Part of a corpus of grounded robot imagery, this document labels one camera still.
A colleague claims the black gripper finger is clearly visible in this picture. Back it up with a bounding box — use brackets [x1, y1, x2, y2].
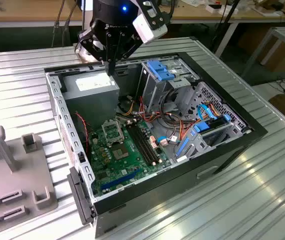
[78, 29, 111, 76]
[110, 33, 143, 76]

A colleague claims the metal locking lever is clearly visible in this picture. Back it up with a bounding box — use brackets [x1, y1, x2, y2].
[117, 116, 128, 147]

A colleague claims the metal socket cover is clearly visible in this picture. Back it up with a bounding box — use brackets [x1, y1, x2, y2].
[101, 118, 123, 146]

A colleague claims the CPU socket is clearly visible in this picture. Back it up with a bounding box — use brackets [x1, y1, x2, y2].
[110, 142, 130, 162]

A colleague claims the blue plastic drive latch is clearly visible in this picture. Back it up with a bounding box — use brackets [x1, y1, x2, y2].
[146, 59, 176, 82]

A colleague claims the grey metal drive cage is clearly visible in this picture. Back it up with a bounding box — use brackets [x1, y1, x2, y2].
[140, 56, 201, 114]

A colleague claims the grey power supply unit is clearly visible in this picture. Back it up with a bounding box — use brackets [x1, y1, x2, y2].
[61, 69, 121, 131]

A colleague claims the black tripod pole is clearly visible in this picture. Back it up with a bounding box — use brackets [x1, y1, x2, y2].
[210, 0, 241, 51]

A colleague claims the white flat box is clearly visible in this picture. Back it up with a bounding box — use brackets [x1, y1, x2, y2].
[205, 2, 240, 15]

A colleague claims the black RAM slot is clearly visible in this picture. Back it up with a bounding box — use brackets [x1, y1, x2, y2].
[133, 118, 163, 165]
[126, 119, 156, 167]

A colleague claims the blue disk carrier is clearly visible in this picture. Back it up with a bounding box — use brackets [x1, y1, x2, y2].
[193, 114, 231, 135]

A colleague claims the grey metal disk bay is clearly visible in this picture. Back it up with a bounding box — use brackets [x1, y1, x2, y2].
[173, 113, 237, 164]

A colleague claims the green motherboard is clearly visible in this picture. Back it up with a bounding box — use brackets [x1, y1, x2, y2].
[88, 119, 173, 197]

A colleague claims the blue expansion slot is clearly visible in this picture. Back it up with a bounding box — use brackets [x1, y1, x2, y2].
[100, 167, 142, 191]

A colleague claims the small cardboard box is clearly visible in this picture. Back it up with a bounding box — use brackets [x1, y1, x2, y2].
[250, 0, 285, 18]

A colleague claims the large cardboard box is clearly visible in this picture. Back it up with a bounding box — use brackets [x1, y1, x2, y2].
[237, 26, 285, 73]

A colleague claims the dark grey case front bezel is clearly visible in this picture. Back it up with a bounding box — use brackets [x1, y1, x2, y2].
[66, 166, 96, 226]

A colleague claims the black open PC case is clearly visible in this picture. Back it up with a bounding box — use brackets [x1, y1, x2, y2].
[43, 51, 268, 239]

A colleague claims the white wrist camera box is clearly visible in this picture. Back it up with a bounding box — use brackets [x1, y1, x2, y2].
[132, 13, 168, 45]

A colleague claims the grey hanging cable bundle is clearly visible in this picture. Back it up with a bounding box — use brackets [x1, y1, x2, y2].
[51, 0, 76, 48]

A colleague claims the black camera mounting bracket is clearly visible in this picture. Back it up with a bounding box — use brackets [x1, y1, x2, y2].
[129, 0, 171, 32]

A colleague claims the yellow black wire bundle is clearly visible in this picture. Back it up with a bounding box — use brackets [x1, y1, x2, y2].
[118, 98, 136, 117]

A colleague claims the red black twisted wire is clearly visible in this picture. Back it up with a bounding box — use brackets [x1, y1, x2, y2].
[74, 111, 93, 153]

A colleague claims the blue flat wire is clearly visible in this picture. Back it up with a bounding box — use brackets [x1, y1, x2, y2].
[196, 103, 220, 123]

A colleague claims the red orange wire bundle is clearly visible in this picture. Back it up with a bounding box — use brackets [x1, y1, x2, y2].
[138, 96, 198, 143]

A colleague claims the blue wire white plug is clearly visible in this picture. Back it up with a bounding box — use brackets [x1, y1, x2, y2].
[156, 135, 170, 148]

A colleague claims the orange yellow wire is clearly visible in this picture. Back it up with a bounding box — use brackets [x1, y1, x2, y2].
[206, 100, 223, 118]

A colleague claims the blue plastic rail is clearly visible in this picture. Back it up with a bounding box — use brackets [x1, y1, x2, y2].
[175, 136, 190, 159]

